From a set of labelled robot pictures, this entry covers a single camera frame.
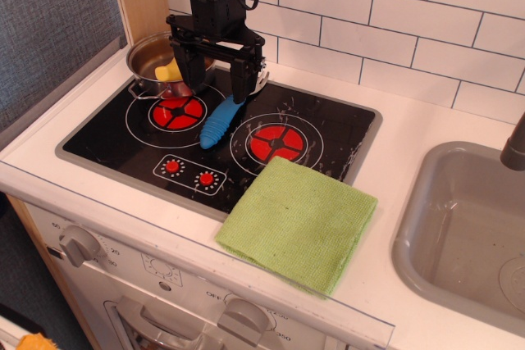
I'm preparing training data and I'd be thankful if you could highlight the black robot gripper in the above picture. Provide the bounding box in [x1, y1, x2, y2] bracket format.
[167, 0, 265, 104]

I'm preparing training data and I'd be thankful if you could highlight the green microfiber cloth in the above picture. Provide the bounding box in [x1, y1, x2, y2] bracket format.
[216, 157, 378, 296]

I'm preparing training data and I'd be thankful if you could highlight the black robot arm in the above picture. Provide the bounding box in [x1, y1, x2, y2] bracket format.
[167, 0, 265, 103]

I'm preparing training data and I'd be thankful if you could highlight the black toy stove top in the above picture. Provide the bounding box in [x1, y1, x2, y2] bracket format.
[56, 80, 382, 221]

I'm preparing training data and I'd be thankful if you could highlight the left red stove knob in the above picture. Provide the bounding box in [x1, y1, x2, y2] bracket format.
[165, 160, 180, 174]

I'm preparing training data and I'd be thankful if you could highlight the red stove knob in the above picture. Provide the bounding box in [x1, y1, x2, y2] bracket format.
[165, 160, 180, 174]
[199, 173, 215, 187]

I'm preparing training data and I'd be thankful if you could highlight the right red stove knob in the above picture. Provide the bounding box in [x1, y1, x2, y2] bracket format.
[199, 173, 215, 187]

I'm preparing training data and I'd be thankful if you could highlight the yellow toy banana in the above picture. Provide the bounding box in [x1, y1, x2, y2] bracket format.
[154, 58, 182, 82]

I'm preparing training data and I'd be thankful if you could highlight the small steel pot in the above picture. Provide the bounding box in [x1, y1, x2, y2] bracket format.
[126, 31, 215, 100]

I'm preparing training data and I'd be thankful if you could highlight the left grey oven knob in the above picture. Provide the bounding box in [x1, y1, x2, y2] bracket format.
[58, 225, 101, 268]

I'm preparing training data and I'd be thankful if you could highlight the grey oven knob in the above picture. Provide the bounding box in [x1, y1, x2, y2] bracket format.
[217, 298, 270, 347]
[58, 225, 101, 268]

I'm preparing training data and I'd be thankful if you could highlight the white toy oven front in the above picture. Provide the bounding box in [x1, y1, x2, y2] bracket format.
[25, 204, 393, 349]

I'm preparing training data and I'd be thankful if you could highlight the right grey oven knob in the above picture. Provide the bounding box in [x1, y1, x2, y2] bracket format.
[217, 298, 270, 347]

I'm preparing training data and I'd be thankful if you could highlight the grey plastic sink basin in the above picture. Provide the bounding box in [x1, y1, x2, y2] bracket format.
[392, 141, 524, 336]

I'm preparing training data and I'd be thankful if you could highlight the grey faucet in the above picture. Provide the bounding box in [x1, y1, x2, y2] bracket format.
[500, 114, 525, 171]

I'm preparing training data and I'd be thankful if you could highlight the yellow plush object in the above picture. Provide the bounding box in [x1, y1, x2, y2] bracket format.
[16, 333, 58, 350]

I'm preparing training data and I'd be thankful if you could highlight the blue handled toy fork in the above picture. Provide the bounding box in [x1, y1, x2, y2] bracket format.
[197, 68, 248, 149]

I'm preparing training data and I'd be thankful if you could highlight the grey oven door handle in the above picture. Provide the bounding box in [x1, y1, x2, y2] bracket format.
[115, 297, 226, 349]

